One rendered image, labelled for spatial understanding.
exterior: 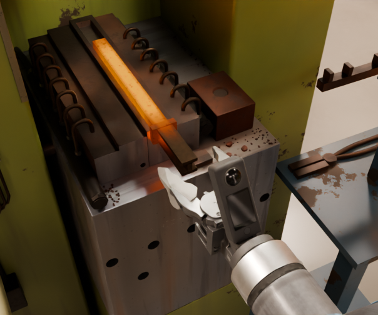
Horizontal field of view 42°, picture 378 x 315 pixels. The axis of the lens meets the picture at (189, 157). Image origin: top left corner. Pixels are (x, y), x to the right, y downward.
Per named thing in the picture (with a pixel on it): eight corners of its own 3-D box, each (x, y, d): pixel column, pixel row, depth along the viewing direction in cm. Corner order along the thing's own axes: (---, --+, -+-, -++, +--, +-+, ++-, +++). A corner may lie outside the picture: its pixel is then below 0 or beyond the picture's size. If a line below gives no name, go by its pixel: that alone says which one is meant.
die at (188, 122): (199, 148, 93) (199, 114, 87) (99, 185, 87) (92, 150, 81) (115, 41, 120) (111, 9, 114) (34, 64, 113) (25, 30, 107)
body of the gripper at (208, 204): (191, 229, 78) (230, 289, 71) (191, 193, 72) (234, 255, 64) (232, 210, 81) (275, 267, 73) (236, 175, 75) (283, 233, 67)
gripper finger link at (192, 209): (163, 200, 74) (210, 230, 70) (163, 193, 73) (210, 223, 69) (183, 182, 77) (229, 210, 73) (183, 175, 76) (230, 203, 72)
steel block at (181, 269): (258, 270, 126) (281, 143, 95) (118, 337, 113) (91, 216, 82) (162, 137, 161) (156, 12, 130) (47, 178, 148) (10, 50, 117)
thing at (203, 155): (204, 152, 93) (204, 147, 92) (213, 162, 91) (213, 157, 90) (183, 160, 91) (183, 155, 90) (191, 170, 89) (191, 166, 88)
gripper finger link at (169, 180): (148, 197, 80) (192, 227, 76) (145, 172, 76) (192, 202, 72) (160, 186, 82) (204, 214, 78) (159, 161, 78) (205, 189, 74)
